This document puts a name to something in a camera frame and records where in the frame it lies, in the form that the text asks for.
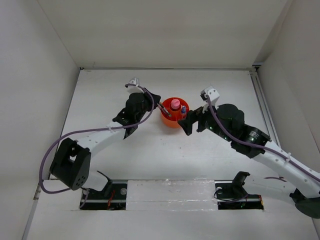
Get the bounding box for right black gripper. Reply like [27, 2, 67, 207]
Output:
[177, 99, 233, 142]

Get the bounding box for clear blue spray bottle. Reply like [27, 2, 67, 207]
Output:
[180, 105, 187, 118]

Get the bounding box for orange capped red pen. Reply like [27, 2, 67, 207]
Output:
[157, 103, 172, 117]

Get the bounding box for pink capped glue bottle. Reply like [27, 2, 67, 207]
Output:
[170, 98, 181, 111]

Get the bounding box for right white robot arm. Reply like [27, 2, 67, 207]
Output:
[178, 103, 320, 219]

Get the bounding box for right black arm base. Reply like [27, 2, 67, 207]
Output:
[213, 171, 264, 211]

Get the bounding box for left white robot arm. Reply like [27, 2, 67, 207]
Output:
[49, 92, 161, 199]

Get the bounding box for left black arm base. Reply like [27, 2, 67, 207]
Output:
[79, 170, 128, 211]

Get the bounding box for orange round divided container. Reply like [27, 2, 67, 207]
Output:
[161, 97, 190, 128]

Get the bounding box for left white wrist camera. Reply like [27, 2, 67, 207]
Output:
[125, 77, 140, 88]

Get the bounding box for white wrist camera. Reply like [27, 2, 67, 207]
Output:
[200, 86, 220, 113]
[125, 77, 140, 88]

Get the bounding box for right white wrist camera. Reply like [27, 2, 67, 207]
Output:
[200, 86, 220, 113]

